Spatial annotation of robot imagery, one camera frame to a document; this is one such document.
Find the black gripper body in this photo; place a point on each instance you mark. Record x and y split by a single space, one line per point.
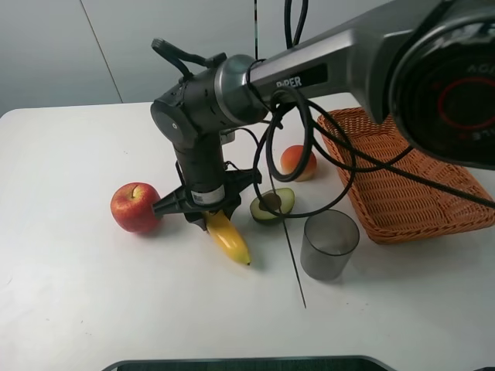
181 200

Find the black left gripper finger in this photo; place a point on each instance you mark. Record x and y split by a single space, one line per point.
201 223

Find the yellow banana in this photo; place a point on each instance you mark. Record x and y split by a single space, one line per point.
225 235

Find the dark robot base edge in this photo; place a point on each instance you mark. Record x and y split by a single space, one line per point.
252 364

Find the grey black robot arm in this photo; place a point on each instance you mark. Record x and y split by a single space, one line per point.
429 65

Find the orange wicker basket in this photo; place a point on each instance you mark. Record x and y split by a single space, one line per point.
393 209

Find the red apple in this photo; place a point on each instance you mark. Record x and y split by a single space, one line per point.
131 207

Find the halved avocado with pit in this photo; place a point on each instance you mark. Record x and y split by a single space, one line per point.
280 200

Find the orange peach fruit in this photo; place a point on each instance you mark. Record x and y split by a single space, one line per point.
290 159

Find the grey translucent plastic cup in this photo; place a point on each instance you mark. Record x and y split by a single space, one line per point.
329 240

